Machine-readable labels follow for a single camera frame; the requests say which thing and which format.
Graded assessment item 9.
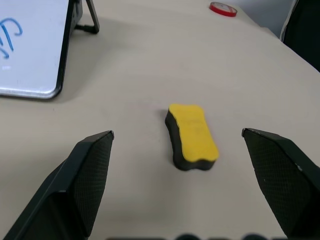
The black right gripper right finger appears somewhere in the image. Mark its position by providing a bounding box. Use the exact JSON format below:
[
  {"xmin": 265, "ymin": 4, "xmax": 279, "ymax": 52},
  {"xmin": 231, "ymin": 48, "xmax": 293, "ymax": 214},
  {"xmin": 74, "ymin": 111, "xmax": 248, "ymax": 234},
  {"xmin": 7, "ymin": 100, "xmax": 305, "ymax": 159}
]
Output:
[{"xmin": 241, "ymin": 127, "xmax": 320, "ymax": 240}]

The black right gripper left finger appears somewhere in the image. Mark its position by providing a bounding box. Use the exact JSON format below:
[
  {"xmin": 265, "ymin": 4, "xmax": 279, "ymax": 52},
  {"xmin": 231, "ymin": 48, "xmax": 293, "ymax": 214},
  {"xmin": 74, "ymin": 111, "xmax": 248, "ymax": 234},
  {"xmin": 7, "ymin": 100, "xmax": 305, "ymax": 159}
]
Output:
[{"xmin": 0, "ymin": 130, "xmax": 116, "ymax": 240}]

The yellow and black eraser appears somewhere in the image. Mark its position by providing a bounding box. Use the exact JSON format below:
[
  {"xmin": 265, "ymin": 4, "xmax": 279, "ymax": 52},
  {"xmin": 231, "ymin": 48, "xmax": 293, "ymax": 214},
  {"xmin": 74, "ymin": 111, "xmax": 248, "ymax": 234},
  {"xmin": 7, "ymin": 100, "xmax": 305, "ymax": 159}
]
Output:
[{"xmin": 164, "ymin": 103, "xmax": 220, "ymax": 172}]

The black chair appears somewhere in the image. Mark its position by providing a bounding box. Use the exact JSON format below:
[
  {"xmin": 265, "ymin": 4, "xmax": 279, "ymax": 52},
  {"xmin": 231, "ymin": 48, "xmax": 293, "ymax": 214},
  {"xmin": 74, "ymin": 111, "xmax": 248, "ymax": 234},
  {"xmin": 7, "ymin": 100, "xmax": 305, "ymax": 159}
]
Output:
[{"xmin": 283, "ymin": 0, "xmax": 320, "ymax": 73}]

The black whiteboard stand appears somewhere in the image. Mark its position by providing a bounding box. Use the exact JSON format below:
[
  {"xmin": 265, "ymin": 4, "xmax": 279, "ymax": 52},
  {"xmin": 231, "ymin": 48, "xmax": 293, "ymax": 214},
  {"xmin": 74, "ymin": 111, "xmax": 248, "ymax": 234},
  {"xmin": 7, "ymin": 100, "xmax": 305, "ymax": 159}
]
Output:
[{"xmin": 71, "ymin": 0, "xmax": 100, "ymax": 35}]

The red tape roll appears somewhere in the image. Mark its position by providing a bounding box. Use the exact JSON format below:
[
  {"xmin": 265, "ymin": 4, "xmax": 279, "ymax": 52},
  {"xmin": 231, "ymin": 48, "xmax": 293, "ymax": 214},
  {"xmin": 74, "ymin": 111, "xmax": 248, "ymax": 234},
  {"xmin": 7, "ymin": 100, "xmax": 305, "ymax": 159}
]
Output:
[{"xmin": 209, "ymin": 1, "xmax": 238, "ymax": 18}]

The white whiteboard with black frame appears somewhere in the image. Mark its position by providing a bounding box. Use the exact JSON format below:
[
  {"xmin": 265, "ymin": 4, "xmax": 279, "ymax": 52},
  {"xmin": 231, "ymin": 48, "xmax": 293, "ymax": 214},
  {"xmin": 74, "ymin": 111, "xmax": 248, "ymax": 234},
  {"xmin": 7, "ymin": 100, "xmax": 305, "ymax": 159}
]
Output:
[{"xmin": 0, "ymin": 0, "xmax": 76, "ymax": 100}]

